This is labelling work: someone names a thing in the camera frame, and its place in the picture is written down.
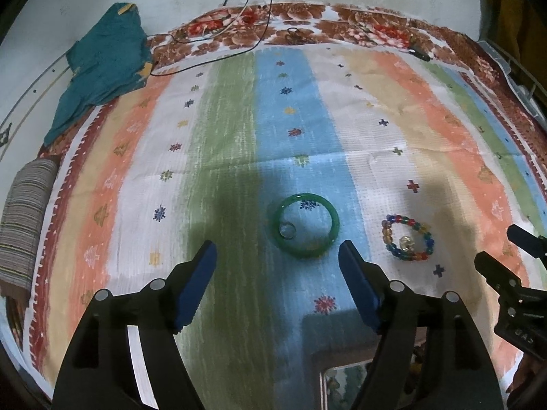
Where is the grey striped pillow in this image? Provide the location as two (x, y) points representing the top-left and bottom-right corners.
(1, 156), (59, 304)

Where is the silver metal tin box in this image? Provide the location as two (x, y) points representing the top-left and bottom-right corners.
(302, 310), (379, 409)

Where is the person's right hand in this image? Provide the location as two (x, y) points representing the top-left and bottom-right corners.
(507, 354), (547, 410)

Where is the white wire rack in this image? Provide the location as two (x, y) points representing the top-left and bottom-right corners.
(478, 40), (546, 131)

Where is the green jade bangle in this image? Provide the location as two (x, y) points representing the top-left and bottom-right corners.
(270, 193), (340, 259)

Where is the mustard hanging garment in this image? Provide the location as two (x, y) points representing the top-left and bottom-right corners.
(480, 0), (546, 84)

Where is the white charging cable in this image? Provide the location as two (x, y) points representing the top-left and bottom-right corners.
(170, 0), (262, 45)

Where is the small black device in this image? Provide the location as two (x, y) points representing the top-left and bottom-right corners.
(408, 47), (431, 62)

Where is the multicolour glass bead bracelet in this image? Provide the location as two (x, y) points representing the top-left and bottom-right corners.
(380, 214), (436, 262)

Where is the teal cloth garment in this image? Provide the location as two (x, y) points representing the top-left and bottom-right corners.
(43, 3), (152, 146)

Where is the black charging cable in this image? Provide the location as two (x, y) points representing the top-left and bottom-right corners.
(149, 0), (275, 78)

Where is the striped colourful bed cloth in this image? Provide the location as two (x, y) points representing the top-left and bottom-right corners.
(23, 44), (547, 410)

